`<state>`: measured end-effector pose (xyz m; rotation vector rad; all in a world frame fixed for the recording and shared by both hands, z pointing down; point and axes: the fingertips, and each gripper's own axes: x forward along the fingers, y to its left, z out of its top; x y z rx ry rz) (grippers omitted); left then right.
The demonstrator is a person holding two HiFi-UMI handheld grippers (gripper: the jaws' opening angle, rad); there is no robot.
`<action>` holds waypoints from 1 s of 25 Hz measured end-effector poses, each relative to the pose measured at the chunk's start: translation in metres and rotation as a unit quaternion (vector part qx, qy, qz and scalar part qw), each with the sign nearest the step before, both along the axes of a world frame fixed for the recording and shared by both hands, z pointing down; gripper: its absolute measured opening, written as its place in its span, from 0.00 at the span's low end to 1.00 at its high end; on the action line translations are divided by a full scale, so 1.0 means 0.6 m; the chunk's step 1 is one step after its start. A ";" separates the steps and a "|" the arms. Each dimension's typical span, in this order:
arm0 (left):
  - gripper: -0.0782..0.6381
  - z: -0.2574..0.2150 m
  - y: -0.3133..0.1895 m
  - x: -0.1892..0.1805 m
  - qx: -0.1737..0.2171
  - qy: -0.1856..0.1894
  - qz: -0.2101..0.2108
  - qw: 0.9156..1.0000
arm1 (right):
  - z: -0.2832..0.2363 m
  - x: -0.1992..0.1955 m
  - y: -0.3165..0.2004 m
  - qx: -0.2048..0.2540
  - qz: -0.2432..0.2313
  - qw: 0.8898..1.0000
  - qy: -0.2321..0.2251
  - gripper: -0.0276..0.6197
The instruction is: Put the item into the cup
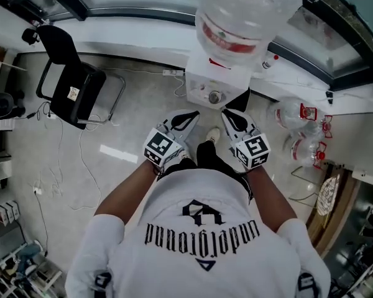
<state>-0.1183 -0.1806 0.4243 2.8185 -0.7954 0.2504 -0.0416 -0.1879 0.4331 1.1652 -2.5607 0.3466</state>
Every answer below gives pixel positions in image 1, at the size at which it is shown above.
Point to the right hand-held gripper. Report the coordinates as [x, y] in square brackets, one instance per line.
[247, 141]

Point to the small red-capped bottle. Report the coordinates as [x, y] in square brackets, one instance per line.
[268, 62]

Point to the small clear cup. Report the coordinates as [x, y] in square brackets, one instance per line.
[215, 97]

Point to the white printed t-shirt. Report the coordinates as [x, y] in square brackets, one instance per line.
[199, 244]

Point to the black device on sill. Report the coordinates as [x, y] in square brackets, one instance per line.
[29, 36]

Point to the black power adapter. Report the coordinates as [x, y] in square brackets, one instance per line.
[329, 96]

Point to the white shoe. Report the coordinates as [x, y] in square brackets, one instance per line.
[213, 133]

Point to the person's right forearm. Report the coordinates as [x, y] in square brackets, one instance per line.
[272, 197]

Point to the white water dispenser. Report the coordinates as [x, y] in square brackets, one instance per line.
[199, 84]

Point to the white cluttered rack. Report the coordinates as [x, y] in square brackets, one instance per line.
[21, 272]

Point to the large clear water bottle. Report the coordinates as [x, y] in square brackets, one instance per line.
[242, 17]

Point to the round patterned plate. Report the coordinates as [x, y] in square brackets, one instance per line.
[328, 194]

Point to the black metal-frame chair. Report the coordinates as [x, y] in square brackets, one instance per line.
[74, 88]

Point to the white shelf unit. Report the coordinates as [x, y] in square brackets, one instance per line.
[0, 194]

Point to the brown wooden cabinet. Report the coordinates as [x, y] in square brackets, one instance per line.
[345, 210]

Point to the person's left forearm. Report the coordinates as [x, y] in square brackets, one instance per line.
[127, 191]

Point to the black round stool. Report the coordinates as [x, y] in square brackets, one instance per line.
[1, 104]

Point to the white power strip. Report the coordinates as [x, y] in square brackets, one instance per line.
[173, 72]

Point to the black shorts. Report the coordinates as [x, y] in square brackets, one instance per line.
[211, 163]

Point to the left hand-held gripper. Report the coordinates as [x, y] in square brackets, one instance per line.
[174, 137]

